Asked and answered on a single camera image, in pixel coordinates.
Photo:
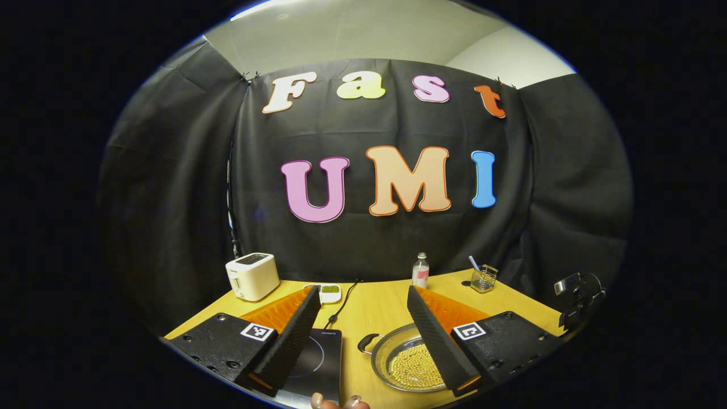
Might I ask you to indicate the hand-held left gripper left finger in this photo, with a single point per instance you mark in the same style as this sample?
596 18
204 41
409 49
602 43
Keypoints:
295 338

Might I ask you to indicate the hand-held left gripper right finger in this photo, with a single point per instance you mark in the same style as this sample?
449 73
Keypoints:
434 341

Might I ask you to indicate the black induction cooktop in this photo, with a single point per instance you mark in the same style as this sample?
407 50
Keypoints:
318 363

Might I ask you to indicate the stainless steel pot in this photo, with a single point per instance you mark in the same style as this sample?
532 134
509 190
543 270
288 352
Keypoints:
397 352

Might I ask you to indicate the pile of yellow beans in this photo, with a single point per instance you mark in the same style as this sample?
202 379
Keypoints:
414 366

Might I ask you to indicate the white divided dish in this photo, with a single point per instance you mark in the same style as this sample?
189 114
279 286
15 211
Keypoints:
329 293

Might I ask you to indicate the clear bottle pink label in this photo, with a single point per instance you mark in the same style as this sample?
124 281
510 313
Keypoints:
420 272

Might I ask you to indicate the white toaster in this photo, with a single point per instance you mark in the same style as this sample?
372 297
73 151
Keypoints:
253 276

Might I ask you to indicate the striped straw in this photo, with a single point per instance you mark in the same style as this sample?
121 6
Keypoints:
474 263

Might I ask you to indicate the black cloth clip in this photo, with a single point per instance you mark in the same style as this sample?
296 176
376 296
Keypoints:
250 76
504 83

